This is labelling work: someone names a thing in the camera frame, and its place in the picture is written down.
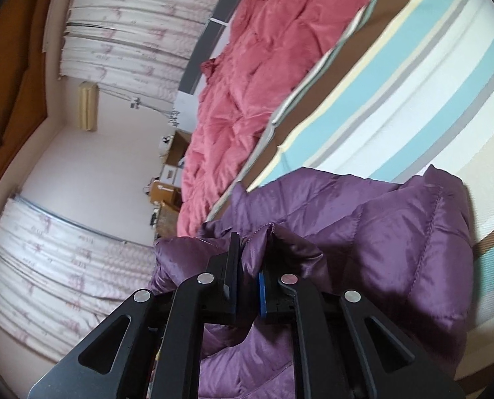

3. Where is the striped bed sheet mattress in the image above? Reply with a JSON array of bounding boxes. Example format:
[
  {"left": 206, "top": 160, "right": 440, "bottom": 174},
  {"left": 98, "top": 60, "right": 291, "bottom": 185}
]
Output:
[{"left": 208, "top": 0, "right": 494, "bottom": 393}]

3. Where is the white and grey headboard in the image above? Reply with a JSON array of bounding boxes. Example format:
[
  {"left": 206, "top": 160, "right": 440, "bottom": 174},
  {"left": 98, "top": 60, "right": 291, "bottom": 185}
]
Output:
[{"left": 172, "top": 0, "right": 242, "bottom": 132}]

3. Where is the white drawer cabinet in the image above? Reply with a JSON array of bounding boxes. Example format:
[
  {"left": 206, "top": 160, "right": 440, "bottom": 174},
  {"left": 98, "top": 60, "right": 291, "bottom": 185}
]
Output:
[{"left": 159, "top": 165, "right": 183, "bottom": 188}]

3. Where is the wooden shelf cabinet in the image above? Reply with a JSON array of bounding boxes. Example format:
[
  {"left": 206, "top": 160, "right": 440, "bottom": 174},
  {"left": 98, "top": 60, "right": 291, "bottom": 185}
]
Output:
[{"left": 164, "top": 131, "right": 191, "bottom": 167}]

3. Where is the patterned window curtain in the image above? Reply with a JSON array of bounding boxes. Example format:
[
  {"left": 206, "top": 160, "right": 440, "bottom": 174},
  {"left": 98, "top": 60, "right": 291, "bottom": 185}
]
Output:
[{"left": 61, "top": 0, "right": 219, "bottom": 103}]

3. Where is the beige wall air conditioner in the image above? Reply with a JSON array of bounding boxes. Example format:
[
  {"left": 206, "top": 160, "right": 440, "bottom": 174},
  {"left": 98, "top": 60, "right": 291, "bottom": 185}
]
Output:
[{"left": 77, "top": 82, "right": 99, "bottom": 132}]

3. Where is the purple quilted down jacket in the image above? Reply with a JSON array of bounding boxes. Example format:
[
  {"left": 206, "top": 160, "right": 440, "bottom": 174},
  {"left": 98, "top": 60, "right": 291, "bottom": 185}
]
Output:
[{"left": 150, "top": 168, "right": 473, "bottom": 376}]

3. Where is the red quilted comforter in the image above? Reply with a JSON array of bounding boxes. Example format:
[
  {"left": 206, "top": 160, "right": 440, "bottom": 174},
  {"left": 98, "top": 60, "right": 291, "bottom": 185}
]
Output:
[{"left": 177, "top": 0, "right": 371, "bottom": 236}]

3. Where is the patterned side curtain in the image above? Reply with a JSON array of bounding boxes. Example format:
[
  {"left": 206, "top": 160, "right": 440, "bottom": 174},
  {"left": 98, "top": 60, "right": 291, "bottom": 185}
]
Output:
[{"left": 0, "top": 197, "right": 155, "bottom": 362}]

